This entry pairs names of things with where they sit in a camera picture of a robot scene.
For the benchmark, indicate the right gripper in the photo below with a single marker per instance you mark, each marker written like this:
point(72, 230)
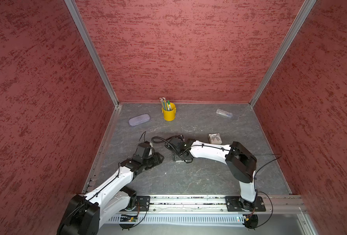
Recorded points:
point(176, 157)

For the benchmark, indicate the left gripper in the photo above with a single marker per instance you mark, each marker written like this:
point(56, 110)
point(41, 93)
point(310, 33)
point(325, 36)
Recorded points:
point(157, 155)

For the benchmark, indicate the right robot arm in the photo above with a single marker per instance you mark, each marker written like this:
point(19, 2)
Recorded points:
point(240, 162)

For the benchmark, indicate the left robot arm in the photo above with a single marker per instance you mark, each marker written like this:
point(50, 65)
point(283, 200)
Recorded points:
point(86, 214)

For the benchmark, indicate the yellow pencil cup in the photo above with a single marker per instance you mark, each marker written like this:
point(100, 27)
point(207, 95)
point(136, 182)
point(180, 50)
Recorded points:
point(169, 115)

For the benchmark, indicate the purple glasses case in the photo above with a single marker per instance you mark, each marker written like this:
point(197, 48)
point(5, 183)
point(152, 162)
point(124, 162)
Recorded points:
point(140, 119)

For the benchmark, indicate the pencils and markers bunch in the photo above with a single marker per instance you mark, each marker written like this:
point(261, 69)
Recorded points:
point(166, 105)

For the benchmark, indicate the clear plastic case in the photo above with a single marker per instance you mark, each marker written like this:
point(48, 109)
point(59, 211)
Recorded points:
point(224, 113)

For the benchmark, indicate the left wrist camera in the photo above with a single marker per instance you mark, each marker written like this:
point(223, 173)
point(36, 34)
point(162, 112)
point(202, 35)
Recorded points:
point(150, 144)

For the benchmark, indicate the aluminium front rail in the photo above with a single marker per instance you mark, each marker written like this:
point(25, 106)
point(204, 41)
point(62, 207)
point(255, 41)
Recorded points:
point(215, 204)

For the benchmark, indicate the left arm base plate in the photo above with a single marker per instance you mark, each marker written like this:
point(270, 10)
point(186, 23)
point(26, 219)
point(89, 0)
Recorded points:
point(138, 203)

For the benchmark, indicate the white perforated cable duct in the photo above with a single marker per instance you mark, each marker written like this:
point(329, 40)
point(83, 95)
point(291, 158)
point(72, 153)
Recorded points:
point(180, 219)

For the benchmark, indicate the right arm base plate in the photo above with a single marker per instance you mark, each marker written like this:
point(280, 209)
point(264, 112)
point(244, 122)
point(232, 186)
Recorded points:
point(237, 204)

